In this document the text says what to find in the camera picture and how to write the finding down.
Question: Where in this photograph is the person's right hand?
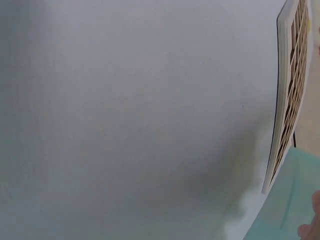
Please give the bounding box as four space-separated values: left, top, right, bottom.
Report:
297 189 320 240

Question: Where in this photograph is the white box with grid dividers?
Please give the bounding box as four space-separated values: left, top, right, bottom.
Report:
260 0 315 195

